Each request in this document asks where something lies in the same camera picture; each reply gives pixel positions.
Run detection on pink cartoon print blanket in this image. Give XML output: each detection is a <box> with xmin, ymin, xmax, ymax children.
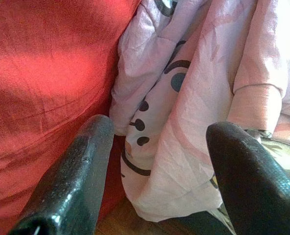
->
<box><xmin>109</xmin><ymin>0</ymin><xmax>258</xmax><ymax>222</ymax></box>

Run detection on red sofa cushion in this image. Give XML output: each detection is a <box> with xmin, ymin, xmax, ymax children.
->
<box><xmin>0</xmin><ymin>0</ymin><xmax>145</xmax><ymax>228</ymax></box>

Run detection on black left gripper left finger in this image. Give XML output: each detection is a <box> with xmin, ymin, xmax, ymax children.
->
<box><xmin>9</xmin><ymin>115</ymin><xmax>115</xmax><ymax>235</ymax></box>

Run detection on pink sweatshirt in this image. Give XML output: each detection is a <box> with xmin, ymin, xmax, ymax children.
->
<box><xmin>227</xmin><ymin>0</ymin><xmax>290</xmax><ymax>134</ymax></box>

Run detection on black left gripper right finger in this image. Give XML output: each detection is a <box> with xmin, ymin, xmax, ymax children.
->
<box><xmin>205</xmin><ymin>121</ymin><xmax>290</xmax><ymax>235</ymax></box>

